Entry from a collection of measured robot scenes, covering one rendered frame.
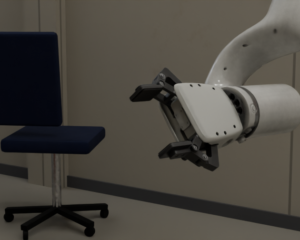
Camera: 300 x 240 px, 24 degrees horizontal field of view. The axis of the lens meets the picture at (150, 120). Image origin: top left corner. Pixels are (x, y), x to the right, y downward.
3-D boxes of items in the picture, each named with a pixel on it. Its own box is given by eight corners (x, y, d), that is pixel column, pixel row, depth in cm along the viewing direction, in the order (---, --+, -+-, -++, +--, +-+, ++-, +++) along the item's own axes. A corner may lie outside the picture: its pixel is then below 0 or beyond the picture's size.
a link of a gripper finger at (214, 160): (226, 169, 99) (200, 172, 95) (204, 124, 102) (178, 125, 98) (232, 165, 98) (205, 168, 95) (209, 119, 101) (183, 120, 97)
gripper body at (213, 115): (228, 155, 107) (179, 163, 99) (198, 99, 110) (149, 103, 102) (261, 129, 102) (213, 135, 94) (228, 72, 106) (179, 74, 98)
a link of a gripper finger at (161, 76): (163, 100, 101) (130, 102, 96) (154, 82, 102) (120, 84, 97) (176, 87, 99) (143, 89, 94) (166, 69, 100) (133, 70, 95)
